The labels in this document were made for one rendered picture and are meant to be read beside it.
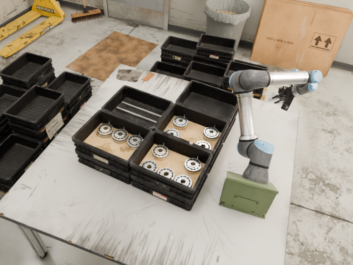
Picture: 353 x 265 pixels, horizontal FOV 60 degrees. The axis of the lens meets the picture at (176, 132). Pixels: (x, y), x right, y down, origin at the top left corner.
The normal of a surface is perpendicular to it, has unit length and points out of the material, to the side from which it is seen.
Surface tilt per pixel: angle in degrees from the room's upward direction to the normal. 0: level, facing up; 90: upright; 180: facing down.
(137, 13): 90
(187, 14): 90
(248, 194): 90
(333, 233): 0
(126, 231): 0
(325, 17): 81
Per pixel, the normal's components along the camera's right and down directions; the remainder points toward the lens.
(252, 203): -0.29, 0.67
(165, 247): 0.06, -0.69
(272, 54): -0.29, 0.44
